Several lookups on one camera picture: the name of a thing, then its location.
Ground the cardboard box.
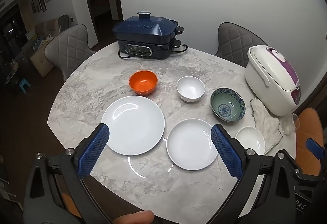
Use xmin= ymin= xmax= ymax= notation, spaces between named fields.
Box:
xmin=30 ymin=46 xmax=55 ymax=77

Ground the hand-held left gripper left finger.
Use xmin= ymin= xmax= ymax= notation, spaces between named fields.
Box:
xmin=23 ymin=123 xmax=113 ymax=224

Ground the white purple rice cooker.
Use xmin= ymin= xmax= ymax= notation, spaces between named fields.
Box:
xmin=245 ymin=45 xmax=301 ymax=116

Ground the light grey quilted chair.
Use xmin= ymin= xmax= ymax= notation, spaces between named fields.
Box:
xmin=44 ymin=24 xmax=96 ymax=79

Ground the orange bowl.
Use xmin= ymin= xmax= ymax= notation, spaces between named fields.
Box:
xmin=129 ymin=70 xmax=158 ymax=96

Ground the blue plastic stool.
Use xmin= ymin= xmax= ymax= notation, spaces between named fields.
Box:
xmin=16 ymin=78 xmax=31 ymax=94

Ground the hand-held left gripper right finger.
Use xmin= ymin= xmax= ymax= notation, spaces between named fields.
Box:
xmin=204 ymin=124 xmax=301 ymax=224

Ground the small grey chair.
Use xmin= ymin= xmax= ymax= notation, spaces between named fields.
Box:
xmin=58 ymin=15 xmax=71 ymax=33

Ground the blue floral bowl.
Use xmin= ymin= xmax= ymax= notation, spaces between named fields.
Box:
xmin=210 ymin=87 xmax=246 ymax=124

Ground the black power cable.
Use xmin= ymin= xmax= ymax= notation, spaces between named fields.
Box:
xmin=118 ymin=44 xmax=188 ymax=59

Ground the large white plate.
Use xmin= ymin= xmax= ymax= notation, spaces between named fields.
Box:
xmin=101 ymin=95 xmax=165 ymax=155

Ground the dark blue electric cooker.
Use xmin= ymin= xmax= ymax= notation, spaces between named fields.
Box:
xmin=113 ymin=11 xmax=185 ymax=59

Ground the medium white plate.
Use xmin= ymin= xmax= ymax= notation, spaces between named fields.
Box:
xmin=166 ymin=119 xmax=219 ymax=171

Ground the white bowl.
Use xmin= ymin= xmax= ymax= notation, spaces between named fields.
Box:
xmin=176 ymin=76 xmax=205 ymax=103

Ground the small white dish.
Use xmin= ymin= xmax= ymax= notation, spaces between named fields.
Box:
xmin=235 ymin=126 xmax=265 ymax=155

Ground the orange chair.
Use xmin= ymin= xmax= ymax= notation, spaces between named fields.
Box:
xmin=295 ymin=108 xmax=326 ymax=163

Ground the clear drinking glass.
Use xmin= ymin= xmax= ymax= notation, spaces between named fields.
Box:
xmin=282 ymin=113 xmax=300 ymax=136

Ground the person's left hand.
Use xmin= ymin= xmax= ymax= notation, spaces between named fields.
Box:
xmin=112 ymin=210 xmax=155 ymax=224

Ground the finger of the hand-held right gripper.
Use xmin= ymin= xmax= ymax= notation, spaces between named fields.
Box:
xmin=292 ymin=166 xmax=317 ymax=186
xmin=306 ymin=138 xmax=327 ymax=159

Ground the dark grey quilted chair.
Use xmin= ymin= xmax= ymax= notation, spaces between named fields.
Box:
xmin=214 ymin=22 xmax=269 ymax=67

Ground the white dish cloth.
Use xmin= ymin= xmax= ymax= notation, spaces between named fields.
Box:
xmin=249 ymin=97 xmax=283 ymax=154

